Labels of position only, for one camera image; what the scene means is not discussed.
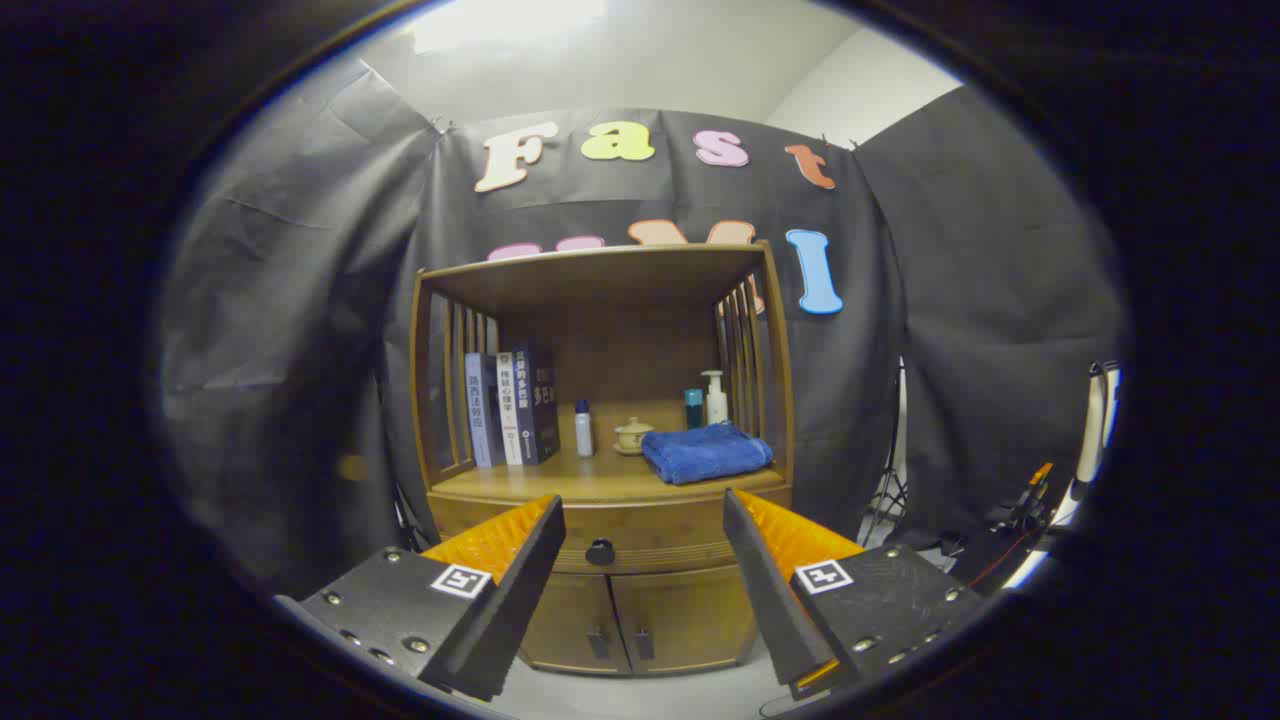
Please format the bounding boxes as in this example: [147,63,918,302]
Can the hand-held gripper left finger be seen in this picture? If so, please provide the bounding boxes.
[275,493,568,703]

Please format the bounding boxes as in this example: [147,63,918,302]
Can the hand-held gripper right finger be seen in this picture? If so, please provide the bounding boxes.
[722,488,989,701]

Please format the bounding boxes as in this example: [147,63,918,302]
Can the wooden drawer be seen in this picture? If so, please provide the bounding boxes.
[428,487,793,577]

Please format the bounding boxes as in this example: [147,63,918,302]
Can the wooden cabinet door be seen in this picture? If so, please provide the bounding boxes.
[610,565,758,673]
[518,572,632,676]

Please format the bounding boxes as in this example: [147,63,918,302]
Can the wooden countertop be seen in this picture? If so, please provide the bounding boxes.
[432,440,789,504]

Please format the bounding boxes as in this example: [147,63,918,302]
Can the wooden cabinet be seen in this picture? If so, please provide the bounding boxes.
[408,240,796,678]

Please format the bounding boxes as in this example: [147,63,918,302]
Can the black tripod stand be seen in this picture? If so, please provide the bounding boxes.
[860,360,911,546]

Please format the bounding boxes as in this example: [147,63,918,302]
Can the blue folded towel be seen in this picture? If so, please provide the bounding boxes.
[641,421,774,487]

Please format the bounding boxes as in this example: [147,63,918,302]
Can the white book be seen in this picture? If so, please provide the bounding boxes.
[495,350,527,466]

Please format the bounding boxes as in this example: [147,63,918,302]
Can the light blue book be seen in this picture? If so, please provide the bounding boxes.
[464,352,506,469]

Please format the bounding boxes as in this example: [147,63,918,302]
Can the dark blue book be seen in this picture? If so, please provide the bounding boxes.
[510,345,561,464]

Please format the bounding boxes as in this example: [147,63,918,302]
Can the black and orange device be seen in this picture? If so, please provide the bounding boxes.
[985,462,1056,531]

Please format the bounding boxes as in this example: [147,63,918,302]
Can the white upright object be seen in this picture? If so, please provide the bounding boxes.
[1070,360,1121,501]

